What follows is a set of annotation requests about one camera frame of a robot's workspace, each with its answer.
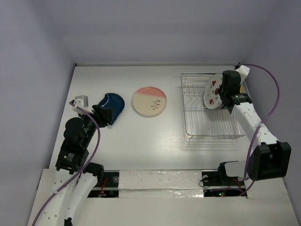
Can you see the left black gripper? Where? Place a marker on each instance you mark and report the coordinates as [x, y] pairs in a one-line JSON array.
[[104, 115]]

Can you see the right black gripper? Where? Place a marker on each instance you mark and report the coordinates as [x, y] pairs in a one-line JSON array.
[[224, 93]]

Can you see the dark blue plate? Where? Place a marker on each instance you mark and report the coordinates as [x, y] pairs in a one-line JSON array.
[[114, 101]]

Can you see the white patterned plate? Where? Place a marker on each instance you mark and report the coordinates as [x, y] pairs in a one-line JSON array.
[[211, 96]]

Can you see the pink and cream plate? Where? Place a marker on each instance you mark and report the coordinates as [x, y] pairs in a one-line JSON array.
[[149, 101]]

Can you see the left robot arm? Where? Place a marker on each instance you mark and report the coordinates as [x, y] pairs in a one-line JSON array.
[[75, 174]]

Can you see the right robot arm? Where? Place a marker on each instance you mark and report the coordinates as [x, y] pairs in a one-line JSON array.
[[267, 156]]

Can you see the silver foil strip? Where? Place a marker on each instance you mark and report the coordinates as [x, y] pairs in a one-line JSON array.
[[160, 184]]

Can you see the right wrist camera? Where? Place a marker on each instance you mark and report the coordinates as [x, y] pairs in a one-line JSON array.
[[243, 70]]

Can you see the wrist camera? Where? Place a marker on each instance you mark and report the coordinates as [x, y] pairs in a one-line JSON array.
[[80, 104], [243, 70]]

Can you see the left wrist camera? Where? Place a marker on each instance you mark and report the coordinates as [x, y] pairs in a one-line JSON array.
[[80, 104]]

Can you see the wire dish rack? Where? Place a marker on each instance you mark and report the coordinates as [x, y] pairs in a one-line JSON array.
[[200, 122]]

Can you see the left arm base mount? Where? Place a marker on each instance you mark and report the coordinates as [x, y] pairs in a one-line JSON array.
[[108, 187]]

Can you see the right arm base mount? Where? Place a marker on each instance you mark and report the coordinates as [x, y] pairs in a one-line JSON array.
[[214, 185]]

